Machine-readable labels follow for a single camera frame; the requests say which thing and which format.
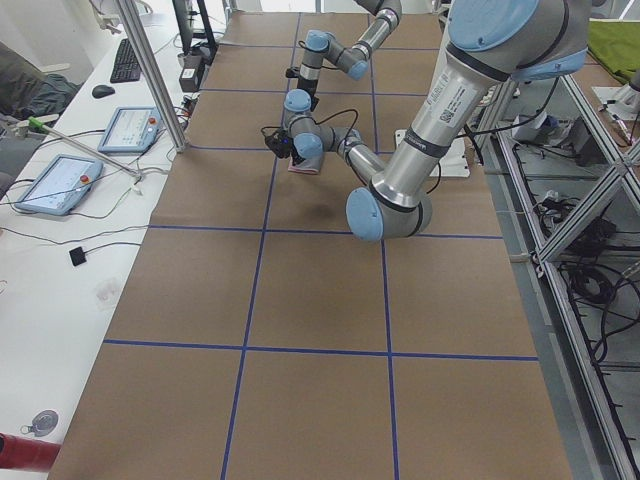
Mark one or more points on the black box with label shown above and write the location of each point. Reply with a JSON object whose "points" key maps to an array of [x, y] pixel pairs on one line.
{"points": [[193, 68]]}

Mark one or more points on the lower teach pendant tablet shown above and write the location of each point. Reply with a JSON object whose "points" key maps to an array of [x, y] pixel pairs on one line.
{"points": [[61, 185]]}

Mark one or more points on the teach pendant tablet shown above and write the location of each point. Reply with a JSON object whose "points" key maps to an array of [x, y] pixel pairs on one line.
{"points": [[61, 185], [131, 130]]}

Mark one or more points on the green cloth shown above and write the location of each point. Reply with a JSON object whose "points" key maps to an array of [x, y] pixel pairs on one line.
{"points": [[615, 46]]}

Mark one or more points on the small black square pad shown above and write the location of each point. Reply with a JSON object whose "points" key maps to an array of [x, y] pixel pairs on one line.
{"points": [[78, 256]]}

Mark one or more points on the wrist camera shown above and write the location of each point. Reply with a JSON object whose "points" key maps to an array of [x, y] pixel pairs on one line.
{"points": [[278, 141]]}

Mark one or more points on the pink towel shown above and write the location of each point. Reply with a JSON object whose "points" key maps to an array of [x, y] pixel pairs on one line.
{"points": [[307, 167]]}

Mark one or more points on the black computer mouse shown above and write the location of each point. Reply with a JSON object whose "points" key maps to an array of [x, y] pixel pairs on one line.
{"points": [[101, 91]]}

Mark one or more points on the aluminium side frame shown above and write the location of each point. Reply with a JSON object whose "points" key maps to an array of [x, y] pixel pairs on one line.
{"points": [[566, 179]]}

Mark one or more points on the red cylinder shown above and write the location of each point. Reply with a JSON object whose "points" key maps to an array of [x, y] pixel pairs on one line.
{"points": [[24, 454]]}

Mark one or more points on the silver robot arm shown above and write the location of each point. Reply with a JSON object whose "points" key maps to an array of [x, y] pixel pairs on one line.
{"points": [[490, 42], [320, 46]]}

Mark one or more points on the metal rod with green handle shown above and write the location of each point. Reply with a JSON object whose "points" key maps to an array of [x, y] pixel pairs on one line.
{"points": [[39, 123]]}

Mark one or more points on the upper teach pendant tablet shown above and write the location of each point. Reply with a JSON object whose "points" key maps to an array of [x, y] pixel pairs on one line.
{"points": [[131, 130]]}

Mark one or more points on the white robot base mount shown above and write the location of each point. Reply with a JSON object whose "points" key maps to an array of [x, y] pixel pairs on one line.
{"points": [[454, 164]]}

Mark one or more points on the aluminium frame post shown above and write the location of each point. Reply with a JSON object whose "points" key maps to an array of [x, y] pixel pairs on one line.
{"points": [[136, 33]]}

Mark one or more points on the round metal disc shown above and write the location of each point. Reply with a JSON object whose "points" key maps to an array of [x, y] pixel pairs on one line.
{"points": [[42, 424]]}

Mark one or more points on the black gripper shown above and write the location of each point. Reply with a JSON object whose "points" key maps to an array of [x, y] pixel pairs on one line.
{"points": [[296, 158]]}

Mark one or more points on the black keyboard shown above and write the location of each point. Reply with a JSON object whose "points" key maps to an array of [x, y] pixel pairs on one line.
{"points": [[125, 67]]}

